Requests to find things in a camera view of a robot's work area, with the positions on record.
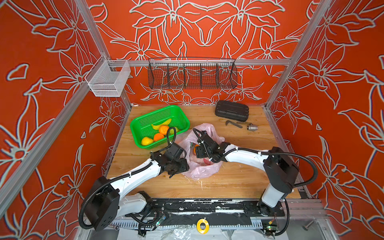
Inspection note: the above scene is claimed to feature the pink plastic bag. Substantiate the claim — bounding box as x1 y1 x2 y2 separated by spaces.
176 123 225 180

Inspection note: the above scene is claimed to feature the orange fruit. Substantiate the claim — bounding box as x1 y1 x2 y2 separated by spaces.
153 133 165 142
193 145 201 157
159 125 169 136

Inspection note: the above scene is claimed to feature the green fruit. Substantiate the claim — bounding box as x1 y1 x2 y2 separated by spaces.
170 127 180 135

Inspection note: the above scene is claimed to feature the yellow orange mango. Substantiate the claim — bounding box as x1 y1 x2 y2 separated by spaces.
141 137 154 146

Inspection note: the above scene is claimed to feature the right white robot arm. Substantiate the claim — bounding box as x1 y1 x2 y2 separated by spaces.
193 128 318 215

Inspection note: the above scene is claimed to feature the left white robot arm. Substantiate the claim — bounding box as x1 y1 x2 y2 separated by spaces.
78 150 189 231

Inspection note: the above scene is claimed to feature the black hex key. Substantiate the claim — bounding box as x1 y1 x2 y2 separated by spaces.
226 121 243 129

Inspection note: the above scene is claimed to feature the yellow banana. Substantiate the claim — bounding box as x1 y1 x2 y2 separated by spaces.
151 119 172 130

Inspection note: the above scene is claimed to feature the green plastic basket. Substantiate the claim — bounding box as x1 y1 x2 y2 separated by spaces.
130 106 190 149

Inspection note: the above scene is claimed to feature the black plastic case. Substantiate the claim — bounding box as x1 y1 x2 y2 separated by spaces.
215 100 249 122

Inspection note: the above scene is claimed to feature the metal drill chuck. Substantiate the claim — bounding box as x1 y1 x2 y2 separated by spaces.
247 124 259 132

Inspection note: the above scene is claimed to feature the yellow tape roll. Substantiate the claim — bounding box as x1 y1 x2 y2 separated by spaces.
196 219 210 235

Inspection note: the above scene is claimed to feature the black wire wall basket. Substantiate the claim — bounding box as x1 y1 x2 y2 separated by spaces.
148 57 238 90

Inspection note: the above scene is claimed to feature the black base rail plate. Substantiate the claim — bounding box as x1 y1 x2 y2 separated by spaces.
152 198 286 218

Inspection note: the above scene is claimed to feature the white mesh wall basket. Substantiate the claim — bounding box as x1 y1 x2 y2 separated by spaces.
85 58 131 97

